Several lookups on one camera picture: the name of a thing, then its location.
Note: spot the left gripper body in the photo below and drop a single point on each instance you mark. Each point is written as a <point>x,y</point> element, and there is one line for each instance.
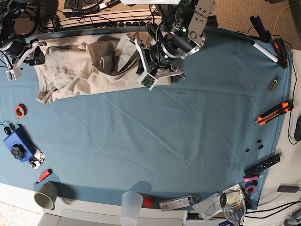
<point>157,61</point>

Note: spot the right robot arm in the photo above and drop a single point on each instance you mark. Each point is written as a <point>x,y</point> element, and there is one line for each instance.
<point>10,11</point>

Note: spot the black knob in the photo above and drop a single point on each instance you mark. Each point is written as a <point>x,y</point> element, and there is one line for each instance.
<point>18,151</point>

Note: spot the olive green small cylinder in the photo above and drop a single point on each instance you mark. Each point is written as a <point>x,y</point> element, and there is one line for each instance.
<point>273,84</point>

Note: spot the wine glass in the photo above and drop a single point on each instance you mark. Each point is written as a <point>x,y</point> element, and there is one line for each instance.
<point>233,205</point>

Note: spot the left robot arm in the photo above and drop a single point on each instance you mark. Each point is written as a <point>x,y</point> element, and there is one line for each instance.
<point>178,35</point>

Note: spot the grey mug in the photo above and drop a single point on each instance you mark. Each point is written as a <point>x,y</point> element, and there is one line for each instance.
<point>46,196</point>

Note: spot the blue table cloth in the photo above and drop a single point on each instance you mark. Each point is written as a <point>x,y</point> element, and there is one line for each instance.
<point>196,136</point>

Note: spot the translucent plastic cup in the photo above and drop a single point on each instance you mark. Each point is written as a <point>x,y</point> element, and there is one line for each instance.
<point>130,208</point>

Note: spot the beige T-shirt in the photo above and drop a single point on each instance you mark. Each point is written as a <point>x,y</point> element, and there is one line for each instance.
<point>89,64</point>

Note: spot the orange black clamp tool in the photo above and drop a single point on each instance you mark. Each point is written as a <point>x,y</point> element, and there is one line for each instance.
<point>279,47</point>

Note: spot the grey packaged tool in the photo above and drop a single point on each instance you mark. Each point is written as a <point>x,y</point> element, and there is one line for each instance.
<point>179,203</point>

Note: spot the purple tape roll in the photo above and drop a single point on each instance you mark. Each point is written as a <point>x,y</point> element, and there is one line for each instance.
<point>250,188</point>

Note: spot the black remote control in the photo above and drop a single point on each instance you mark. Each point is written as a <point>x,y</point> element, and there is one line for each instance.
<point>263,165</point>

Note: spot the small red block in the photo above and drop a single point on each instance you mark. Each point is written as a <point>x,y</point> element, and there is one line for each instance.
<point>148,202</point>

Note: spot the red black pen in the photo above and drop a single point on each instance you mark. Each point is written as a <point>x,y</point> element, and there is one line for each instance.
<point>44,175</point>

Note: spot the red tape roll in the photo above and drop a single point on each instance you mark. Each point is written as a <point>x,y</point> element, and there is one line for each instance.
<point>20,111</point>

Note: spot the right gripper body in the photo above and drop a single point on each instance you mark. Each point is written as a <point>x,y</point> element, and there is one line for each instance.
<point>17,52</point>

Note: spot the white marker pen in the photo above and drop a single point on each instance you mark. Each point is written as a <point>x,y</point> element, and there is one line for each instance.
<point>265,51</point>

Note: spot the orange black utility knife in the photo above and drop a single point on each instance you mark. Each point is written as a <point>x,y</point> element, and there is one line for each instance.
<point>274,112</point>

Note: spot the black power strip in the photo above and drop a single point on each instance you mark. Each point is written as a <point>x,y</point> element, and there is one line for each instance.
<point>134,23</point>

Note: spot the purple glue tube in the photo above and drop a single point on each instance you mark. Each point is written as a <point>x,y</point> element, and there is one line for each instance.
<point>253,178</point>

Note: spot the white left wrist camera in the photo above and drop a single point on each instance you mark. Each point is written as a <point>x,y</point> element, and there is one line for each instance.
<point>148,80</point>

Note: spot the small white black wheel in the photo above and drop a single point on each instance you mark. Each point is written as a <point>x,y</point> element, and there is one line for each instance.
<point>37,160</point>

